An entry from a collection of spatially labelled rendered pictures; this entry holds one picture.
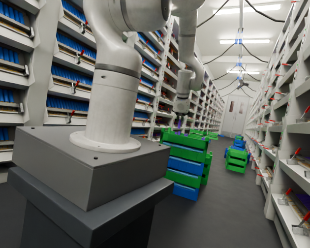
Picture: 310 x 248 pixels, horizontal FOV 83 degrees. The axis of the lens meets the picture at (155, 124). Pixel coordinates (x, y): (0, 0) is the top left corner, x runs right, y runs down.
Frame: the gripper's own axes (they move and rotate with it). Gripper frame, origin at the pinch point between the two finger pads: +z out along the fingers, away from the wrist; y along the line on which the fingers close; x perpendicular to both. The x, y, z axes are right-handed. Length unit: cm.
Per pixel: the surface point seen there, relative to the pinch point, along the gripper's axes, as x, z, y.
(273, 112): 70, 10, 71
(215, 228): -48, 30, 31
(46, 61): -35, -35, -68
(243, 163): 75, 76, 63
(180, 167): -20.4, 23.4, 7.3
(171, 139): -13.6, 8.9, -1.2
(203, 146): -13.7, 9.0, 18.8
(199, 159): -17.1, 16.4, 17.7
